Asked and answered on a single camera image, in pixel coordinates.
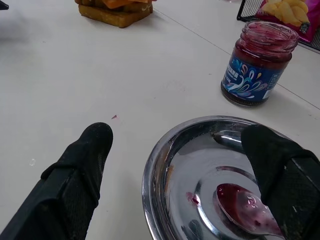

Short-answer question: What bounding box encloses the open glass jam jar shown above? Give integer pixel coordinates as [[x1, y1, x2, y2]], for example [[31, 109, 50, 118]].
[[220, 20, 300, 108]]

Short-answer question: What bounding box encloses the black wire mesh basket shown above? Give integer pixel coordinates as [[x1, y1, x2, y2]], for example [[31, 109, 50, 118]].
[[236, 0, 320, 55]]

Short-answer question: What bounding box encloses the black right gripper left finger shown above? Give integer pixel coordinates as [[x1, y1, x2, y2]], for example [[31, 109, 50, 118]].
[[0, 122, 114, 240]]

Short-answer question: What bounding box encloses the jam-smeared metal spoon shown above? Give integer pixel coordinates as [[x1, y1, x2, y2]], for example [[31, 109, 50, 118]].
[[214, 183, 286, 240]]

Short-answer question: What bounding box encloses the stacked toast with orange cheese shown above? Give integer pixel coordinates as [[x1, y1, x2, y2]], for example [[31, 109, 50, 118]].
[[74, 0, 159, 11]]

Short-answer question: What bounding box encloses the toasted bread slice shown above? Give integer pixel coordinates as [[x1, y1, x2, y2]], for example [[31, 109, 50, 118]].
[[78, 3, 154, 29]]

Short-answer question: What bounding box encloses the round stainless steel plate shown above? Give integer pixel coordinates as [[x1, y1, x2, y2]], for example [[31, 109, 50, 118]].
[[141, 115, 292, 240]]

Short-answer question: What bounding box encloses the pink potato chips bag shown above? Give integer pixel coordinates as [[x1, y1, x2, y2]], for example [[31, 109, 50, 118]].
[[254, 0, 320, 43]]

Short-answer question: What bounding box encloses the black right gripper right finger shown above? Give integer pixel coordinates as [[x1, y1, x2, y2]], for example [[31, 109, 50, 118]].
[[240, 124, 320, 240]]

